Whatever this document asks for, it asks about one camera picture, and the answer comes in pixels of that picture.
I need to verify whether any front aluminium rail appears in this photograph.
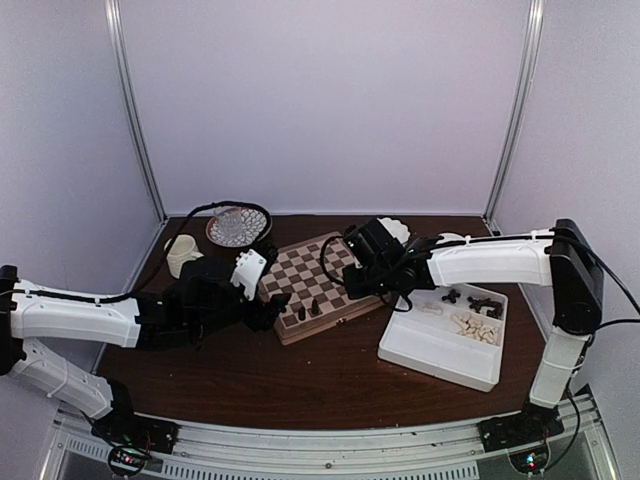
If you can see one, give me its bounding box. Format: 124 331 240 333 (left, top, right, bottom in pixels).
36 397 622 479

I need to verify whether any left aluminium frame post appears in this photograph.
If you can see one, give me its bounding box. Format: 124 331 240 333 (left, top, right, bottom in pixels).
104 0 167 222

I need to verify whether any wooden chess board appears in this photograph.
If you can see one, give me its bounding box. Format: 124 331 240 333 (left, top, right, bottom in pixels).
259 232 383 345

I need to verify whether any right black cable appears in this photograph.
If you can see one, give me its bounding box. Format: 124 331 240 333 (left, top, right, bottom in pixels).
554 227 640 331

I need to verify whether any light chess pieces pile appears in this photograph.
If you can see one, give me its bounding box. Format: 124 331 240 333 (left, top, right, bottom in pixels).
448 313 502 346

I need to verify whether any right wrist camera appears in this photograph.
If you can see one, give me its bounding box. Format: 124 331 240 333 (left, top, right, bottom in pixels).
344 217 404 267

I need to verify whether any dark chess pieces pile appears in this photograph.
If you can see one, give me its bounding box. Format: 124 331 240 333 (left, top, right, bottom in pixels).
441 289 504 319

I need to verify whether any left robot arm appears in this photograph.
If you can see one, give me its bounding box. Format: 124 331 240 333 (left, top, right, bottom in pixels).
1 244 291 450

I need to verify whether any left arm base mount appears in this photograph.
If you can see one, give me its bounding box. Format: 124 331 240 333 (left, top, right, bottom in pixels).
85 415 179 478

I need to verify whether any white foam tray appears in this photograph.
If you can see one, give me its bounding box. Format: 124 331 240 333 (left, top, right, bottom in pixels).
378 284 508 392

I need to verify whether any aluminium frame post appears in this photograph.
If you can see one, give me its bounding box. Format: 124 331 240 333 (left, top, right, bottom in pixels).
104 0 167 222
483 0 545 232

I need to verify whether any patterned ceramic plate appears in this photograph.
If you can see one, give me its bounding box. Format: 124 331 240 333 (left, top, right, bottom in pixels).
205 201 273 248

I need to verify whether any white fluted bowl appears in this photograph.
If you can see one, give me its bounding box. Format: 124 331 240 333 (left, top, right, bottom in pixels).
378 217 411 246

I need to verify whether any cream round bowl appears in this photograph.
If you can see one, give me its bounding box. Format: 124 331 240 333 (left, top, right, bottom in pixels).
439 232 464 241

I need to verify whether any white chess piece lone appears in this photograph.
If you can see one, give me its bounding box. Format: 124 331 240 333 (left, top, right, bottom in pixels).
421 304 443 316

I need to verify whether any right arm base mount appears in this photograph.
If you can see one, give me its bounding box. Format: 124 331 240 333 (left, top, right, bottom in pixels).
477 412 564 476

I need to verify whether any cream ribbed mug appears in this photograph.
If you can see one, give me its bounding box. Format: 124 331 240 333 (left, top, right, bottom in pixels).
164 234 203 279

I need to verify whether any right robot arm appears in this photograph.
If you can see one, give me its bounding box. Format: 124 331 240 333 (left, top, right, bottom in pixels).
343 218 603 442

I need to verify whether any left black cable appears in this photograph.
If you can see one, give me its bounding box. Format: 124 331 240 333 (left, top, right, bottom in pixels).
9 199 266 306

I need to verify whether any black cable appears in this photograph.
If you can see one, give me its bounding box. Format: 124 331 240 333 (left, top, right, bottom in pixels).
9 199 266 306
554 227 640 331

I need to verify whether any clear drinking glass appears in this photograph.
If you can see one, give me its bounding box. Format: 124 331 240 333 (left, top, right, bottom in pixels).
215 207 243 240

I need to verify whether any right aluminium frame post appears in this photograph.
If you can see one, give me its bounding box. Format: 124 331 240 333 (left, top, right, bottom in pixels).
483 0 545 232

